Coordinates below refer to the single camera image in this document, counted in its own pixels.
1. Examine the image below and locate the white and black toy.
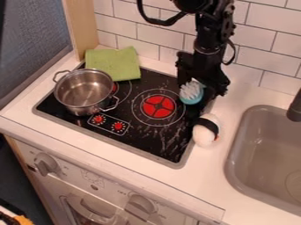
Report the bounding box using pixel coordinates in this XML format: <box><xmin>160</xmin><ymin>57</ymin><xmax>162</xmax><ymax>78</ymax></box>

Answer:
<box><xmin>190</xmin><ymin>112</ymin><xmax>224</xmax><ymax>148</ymax></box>

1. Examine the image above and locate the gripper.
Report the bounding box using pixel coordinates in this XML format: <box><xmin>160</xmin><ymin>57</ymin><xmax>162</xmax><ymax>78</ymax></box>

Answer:
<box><xmin>173</xmin><ymin>50</ymin><xmax>232</xmax><ymax>102</ymax></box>

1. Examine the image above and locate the blue brush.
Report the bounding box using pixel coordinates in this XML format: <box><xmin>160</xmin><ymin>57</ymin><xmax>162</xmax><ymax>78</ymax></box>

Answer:
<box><xmin>179</xmin><ymin>80</ymin><xmax>206</xmax><ymax>105</ymax></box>

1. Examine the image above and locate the silver pot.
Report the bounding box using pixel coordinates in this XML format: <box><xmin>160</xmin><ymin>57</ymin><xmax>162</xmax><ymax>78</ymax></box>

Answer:
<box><xmin>51</xmin><ymin>68</ymin><xmax>121</xmax><ymax>117</ymax></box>

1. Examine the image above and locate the green cloth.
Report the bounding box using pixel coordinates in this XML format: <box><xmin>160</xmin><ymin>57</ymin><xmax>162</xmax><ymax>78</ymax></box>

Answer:
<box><xmin>83</xmin><ymin>46</ymin><xmax>143</xmax><ymax>83</ymax></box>

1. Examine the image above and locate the toy sink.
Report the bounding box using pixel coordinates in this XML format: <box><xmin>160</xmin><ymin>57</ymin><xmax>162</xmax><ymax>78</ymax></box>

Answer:
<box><xmin>223</xmin><ymin>104</ymin><xmax>301</xmax><ymax>217</ymax></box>

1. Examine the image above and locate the toy stove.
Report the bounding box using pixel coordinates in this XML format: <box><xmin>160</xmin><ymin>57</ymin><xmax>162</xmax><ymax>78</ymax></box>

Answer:
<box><xmin>32</xmin><ymin>62</ymin><xmax>198</xmax><ymax>171</ymax></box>

